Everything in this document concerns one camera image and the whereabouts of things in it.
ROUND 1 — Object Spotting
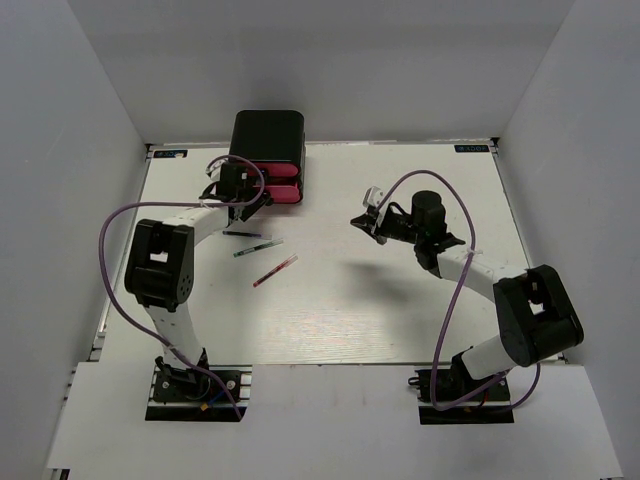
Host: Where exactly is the pink top drawer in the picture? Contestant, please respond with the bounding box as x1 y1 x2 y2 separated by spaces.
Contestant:
255 162 300 184

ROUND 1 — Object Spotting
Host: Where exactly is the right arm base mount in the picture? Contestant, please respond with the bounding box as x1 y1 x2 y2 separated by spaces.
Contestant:
405 367 516 427

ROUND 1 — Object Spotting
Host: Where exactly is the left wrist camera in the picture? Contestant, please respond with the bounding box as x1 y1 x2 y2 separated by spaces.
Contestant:
205 160 226 182

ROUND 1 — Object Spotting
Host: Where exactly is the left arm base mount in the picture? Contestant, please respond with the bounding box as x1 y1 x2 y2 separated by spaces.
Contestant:
145 366 252 423

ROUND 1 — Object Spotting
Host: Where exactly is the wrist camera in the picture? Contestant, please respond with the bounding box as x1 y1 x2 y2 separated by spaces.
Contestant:
205 160 226 182
363 186 387 224

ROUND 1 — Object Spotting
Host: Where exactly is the purple gel pen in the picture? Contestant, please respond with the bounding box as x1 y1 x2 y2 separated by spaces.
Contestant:
222 230 272 240

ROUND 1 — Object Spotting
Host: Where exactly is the green gel pen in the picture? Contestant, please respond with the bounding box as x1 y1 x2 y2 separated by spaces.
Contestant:
233 239 284 258

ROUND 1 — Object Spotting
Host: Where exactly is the black drawer cabinet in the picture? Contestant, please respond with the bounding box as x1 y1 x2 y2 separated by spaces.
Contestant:
229 110 306 189

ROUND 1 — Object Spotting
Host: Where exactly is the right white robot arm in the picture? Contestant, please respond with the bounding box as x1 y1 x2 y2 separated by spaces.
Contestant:
351 187 584 399

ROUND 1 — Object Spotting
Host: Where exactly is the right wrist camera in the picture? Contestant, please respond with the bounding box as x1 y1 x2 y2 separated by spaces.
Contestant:
363 186 387 224

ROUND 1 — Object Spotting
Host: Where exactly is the red gel pen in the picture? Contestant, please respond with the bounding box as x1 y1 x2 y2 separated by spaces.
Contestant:
252 254 298 288

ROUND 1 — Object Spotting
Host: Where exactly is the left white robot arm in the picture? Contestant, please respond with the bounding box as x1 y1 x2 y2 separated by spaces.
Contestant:
124 156 272 399

